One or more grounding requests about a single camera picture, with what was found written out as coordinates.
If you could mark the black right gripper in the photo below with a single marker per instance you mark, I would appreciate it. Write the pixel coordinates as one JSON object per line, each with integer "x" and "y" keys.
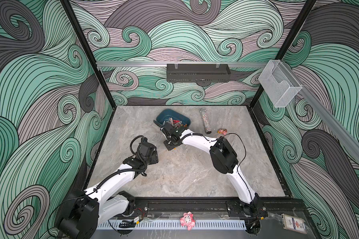
{"x": 168, "y": 147}

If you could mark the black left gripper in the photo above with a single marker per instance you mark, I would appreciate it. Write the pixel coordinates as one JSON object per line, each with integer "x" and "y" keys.
{"x": 154, "y": 157}

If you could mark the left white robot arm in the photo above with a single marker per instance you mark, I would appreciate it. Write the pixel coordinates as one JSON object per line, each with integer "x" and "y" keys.
{"x": 85, "y": 210}

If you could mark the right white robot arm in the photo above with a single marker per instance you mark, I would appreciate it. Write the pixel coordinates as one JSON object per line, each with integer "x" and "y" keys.
{"x": 223, "y": 158}

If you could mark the teal storage box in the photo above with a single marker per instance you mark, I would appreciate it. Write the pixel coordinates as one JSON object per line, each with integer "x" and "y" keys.
{"x": 164, "y": 116}

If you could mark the rhinestone silver microphone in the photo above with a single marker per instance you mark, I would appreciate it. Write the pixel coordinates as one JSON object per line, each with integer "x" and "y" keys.
{"x": 205, "y": 120}

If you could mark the pink strawberry bear toy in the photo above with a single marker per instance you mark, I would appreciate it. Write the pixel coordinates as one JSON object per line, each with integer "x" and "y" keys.
{"x": 222, "y": 131}

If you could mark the pink pig plush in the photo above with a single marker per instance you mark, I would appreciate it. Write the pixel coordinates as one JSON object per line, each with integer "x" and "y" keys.
{"x": 187, "y": 220}

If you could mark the badge card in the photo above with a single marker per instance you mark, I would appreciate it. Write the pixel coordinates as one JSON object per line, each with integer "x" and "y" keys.
{"x": 294, "y": 224}

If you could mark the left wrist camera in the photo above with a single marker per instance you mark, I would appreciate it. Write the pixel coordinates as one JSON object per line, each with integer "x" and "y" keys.
{"x": 148, "y": 153}

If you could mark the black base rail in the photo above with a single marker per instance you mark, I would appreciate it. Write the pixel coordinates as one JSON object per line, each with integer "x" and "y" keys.
{"x": 230, "y": 206}

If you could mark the black wall tray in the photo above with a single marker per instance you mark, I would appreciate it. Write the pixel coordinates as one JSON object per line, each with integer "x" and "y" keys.
{"x": 187, "y": 73}

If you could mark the white slotted cable duct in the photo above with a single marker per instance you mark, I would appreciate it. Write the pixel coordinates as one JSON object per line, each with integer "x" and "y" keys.
{"x": 235, "y": 225}

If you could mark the aluminium rail back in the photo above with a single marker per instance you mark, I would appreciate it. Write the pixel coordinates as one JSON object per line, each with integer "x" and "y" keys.
{"x": 176, "y": 63}

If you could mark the aluminium rail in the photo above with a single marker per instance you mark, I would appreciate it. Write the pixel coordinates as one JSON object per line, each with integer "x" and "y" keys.
{"x": 316, "y": 94}
{"x": 176, "y": 63}

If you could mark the clear plastic wall holder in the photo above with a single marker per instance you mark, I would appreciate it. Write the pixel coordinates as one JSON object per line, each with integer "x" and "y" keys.
{"x": 279, "y": 83}

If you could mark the black corner frame post left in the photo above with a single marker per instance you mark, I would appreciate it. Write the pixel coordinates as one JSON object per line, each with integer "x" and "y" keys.
{"x": 88, "y": 52}

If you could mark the black corner frame post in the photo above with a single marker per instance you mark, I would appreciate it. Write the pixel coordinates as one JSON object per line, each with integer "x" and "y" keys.
{"x": 296, "y": 26}
{"x": 88, "y": 52}

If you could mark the black corner frame post right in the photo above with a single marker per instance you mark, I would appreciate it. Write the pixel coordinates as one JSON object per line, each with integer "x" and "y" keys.
{"x": 296, "y": 26}

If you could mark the aluminium rail right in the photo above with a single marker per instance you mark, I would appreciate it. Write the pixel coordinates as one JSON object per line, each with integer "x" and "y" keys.
{"x": 316, "y": 94}

